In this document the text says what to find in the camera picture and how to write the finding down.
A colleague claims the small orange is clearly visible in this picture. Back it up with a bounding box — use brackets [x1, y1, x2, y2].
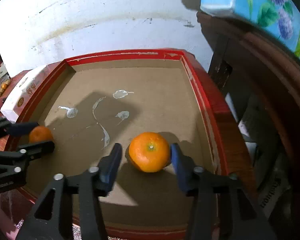
[29, 126, 54, 143]

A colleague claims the large orange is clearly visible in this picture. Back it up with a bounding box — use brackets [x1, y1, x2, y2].
[128, 132, 171, 173]

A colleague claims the white and red box lid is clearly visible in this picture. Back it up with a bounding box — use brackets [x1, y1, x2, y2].
[0, 62, 59, 123]

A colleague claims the dark wooden side table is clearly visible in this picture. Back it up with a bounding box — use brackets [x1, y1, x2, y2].
[197, 11, 300, 204]

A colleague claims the red cardboard box tray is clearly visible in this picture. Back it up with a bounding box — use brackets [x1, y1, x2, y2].
[17, 49, 256, 239]

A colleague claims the blue floral tissue box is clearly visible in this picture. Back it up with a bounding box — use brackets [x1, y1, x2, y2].
[200, 0, 300, 59]

